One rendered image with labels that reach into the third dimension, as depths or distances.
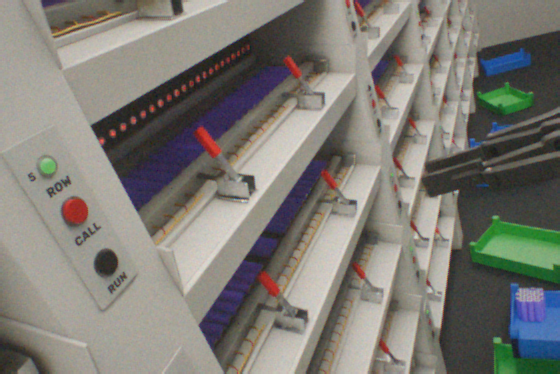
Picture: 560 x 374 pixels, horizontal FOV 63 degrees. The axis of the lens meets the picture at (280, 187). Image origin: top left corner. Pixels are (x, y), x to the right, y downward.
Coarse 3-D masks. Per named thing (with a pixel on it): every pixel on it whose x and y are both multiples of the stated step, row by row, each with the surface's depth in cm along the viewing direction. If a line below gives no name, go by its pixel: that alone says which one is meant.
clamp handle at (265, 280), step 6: (264, 270) 58; (258, 276) 57; (264, 276) 57; (264, 282) 57; (270, 282) 58; (270, 288) 57; (276, 288) 58; (270, 294) 58; (276, 294) 58; (282, 300) 58; (288, 306) 59; (288, 312) 59; (294, 312) 59
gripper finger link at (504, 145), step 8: (552, 120) 51; (536, 128) 52; (544, 128) 51; (512, 136) 54; (520, 136) 53; (528, 136) 52; (536, 136) 52; (480, 144) 56; (488, 144) 55; (496, 144) 55; (504, 144) 54; (512, 144) 54; (520, 144) 53; (528, 144) 53; (504, 152) 55
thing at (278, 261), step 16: (336, 160) 92; (320, 192) 83; (304, 208) 79; (304, 224) 76; (288, 240) 71; (272, 256) 68; (288, 256) 70; (272, 272) 65; (256, 288) 63; (256, 304) 60; (240, 320) 58; (224, 336) 56; (240, 336) 57; (224, 352) 54; (240, 352) 55; (224, 368) 54; (240, 368) 54
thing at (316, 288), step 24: (336, 144) 95; (360, 144) 93; (360, 168) 94; (360, 192) 86; (336, 216) 80; (360, 216) 80; (336, 240) 74; (288, 264) 70; (312, 264) 70; (336, 264) 69; (312, 288) 65; (336, 288) 69; (264, 312) 62; (312, 312) 61; (288, 336) 58; (312, 336) 60; (240, 360) 56; (264, 360) 56; (288, 360) 55
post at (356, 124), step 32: (320, 0) 81; (256, 32) 89; (288, 32) 87; (320, 32) 84; (352, 128) 92; (384, 128) 99; (384, 160) 97; (384, 192) 97; (416, 256) 113; (416, 288) 110
